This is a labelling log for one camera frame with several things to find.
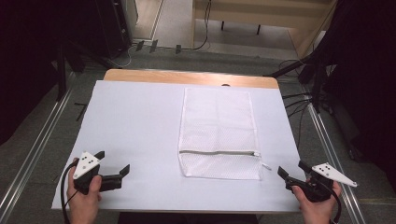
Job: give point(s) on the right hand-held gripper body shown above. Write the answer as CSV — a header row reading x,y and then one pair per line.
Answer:
x,y
320,183

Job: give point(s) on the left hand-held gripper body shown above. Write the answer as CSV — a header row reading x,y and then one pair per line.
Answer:
x,y
86,165

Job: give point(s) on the white mesh laundry bag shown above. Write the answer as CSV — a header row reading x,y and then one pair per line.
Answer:
x,y
218,130

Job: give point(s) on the person's right hand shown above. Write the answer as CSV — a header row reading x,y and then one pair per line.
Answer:
x,y
314,209

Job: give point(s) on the person's left hand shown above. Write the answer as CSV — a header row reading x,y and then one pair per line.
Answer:
x,y
82,203

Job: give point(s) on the white table sheet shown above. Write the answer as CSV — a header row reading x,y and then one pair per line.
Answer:
x,y
130,130

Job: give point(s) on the black metal stand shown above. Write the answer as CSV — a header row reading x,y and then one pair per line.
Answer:
x,y
61,74
317,81

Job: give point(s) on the wooden table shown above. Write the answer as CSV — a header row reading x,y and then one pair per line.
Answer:
x,y
174,75

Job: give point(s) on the black curtain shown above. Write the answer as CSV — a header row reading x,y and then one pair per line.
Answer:
x,y
367,77
25,62

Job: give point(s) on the black cabinet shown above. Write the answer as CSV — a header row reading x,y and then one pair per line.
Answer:
x,y
113,25

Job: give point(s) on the light wooden bench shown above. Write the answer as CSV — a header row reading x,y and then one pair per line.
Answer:
x,y
261,15

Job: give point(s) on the metal floor rail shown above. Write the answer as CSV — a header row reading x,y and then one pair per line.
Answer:
x,y
334,161
34,149

